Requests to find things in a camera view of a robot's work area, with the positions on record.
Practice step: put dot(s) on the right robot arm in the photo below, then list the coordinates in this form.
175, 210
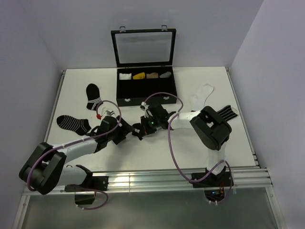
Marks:
211, 128

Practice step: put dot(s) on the grey rolled sock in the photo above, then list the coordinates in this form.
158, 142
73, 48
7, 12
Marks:
165, 75

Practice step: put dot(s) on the cream sock with black stripes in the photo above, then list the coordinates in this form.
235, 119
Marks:
104, 111

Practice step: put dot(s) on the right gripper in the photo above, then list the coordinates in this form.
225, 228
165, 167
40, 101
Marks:
145, 129

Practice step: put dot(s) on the long white sock striped cuff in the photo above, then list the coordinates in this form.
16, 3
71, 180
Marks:
198, 99

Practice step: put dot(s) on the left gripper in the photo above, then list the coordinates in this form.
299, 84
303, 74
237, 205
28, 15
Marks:
124, 130

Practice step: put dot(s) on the black storage box with lid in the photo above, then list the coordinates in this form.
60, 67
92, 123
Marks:
148, 51

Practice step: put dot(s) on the black white horizontal striped sock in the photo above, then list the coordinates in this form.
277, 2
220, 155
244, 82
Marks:
78, 126

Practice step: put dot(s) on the white rolled sock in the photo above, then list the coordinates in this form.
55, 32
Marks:
125, 76

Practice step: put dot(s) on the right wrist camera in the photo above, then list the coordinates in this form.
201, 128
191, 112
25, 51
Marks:
144, 107

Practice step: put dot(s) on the aluminium frame rail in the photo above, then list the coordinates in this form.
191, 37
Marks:
171, 180

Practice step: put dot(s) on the black sock white vertical stripes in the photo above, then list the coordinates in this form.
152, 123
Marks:
227, 113

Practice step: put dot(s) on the yellow rolled sock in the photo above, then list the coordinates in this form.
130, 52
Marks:
139, 76

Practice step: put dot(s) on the white sock with black lines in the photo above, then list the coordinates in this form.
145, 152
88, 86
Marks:
141, 130

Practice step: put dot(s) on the black sock with white stripes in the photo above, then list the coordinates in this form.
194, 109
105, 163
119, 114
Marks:
93, 97

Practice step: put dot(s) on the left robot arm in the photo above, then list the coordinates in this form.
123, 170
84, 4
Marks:
47, 167

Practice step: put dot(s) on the tan rolled sock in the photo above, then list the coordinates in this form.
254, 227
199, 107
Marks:
152, 76

